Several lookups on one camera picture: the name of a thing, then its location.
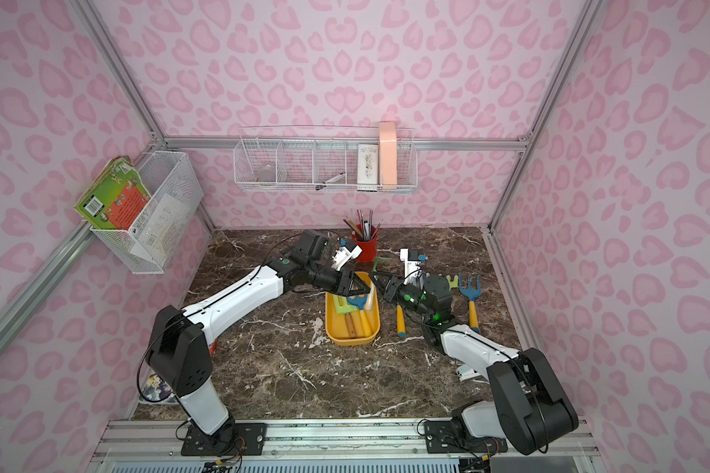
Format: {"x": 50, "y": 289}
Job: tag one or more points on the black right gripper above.
{"x": 394, "y": 289}

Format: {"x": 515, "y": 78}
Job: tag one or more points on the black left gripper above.
{"x": 343, "y": 281}

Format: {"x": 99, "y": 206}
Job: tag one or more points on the blue cultivator yellow handle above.
{"x": 399, "y": 313}

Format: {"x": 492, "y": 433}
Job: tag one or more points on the yellow plastic storage box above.
{"x": 335, "y": 324}

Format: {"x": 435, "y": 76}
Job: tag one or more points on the light green hand rake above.
{"x": 453, "y": 281}

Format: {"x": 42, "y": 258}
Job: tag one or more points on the teal cultivator yellow handle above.
{"x": 470, "y": 288}

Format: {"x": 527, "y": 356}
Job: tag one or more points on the dark green hand rake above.
{"x": 382, "y": 263}

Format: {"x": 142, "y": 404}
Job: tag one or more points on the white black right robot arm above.
{"x": 531, "y": 408}

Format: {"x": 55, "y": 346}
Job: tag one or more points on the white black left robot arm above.
{"x": 281, "y": 271}

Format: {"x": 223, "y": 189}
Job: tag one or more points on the light green hand fork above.
{"x": 343, "y": 308}

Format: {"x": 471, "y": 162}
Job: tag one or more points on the pink box on shelf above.
{"x": 388, "y": 147}

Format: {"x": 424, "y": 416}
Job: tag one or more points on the red pencil cup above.
{"x": 369, "y": 249}

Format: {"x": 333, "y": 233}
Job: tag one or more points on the pen on shelf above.
{"x": 336, "y": 179}

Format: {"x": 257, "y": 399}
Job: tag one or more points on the white stapler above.
{"x": 465, "y": 373}

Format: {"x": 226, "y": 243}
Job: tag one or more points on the white card on shelf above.
{"x": 368, "y": 167}

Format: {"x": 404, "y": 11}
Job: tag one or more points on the white paper in basket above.
{"x": 158, "y": 230}

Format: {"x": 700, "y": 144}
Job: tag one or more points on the comic book on table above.
{"x": 154, "y": 387}

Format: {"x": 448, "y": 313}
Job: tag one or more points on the green red book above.
{"x": 116, "y": 198}

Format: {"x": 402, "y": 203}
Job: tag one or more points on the white wire wall shelf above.
{"x": 296, "y": 158}

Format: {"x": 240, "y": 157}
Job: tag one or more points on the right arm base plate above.
{"x": 452, "y": 437}

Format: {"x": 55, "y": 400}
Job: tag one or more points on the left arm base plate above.
{"x": 236, "y": 438}

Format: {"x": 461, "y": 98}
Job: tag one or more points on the white mesh wall basket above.
{"x": 163, "y": 173}

